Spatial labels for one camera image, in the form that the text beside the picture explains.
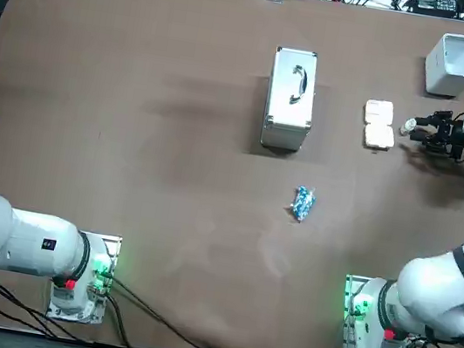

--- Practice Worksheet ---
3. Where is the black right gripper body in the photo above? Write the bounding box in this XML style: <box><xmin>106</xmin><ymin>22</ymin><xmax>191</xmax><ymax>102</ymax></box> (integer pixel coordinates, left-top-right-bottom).
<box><xmin>437</xmin><ymin>114</ymin><xmax>464</xmax><ymax>162</ymax></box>

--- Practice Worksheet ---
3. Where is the small white medicine bottle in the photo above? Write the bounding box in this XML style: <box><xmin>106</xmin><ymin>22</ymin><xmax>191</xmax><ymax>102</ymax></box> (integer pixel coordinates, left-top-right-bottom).
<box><xmin>399</xmin><ymin>115</ymin><xmax>418</xmax><ymax>138</ymax></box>

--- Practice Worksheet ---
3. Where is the white open pill box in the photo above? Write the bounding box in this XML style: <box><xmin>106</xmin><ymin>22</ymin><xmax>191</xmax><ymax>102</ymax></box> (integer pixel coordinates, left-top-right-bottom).
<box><xmin>358</xmin><ymin>98</ymin><xmax>402</xmax><ymax>154</ymax></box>

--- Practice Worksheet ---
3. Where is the silver aluminium medicine case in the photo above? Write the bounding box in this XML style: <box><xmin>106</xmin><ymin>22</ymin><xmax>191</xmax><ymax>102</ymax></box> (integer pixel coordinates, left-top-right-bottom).
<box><xmin>259</xmin><ymin>45</ymin><xmax>324</xmax><ymax>154</ymax></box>

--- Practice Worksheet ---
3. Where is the black labelled power adapter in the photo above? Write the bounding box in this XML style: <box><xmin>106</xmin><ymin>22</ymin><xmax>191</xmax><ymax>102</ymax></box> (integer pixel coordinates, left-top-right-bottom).
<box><xmin>411</xmin><ymin>0</ymin><xmax>462</xmax><ymax>17</ymax></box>

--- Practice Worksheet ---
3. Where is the blue white capsule packet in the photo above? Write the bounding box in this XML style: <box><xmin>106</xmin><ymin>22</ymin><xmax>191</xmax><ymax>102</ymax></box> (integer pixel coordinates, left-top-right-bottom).
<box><xmin>287</xmin><ymin>183</ymin><xmax>319</xmax><ymax>226</ymax></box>

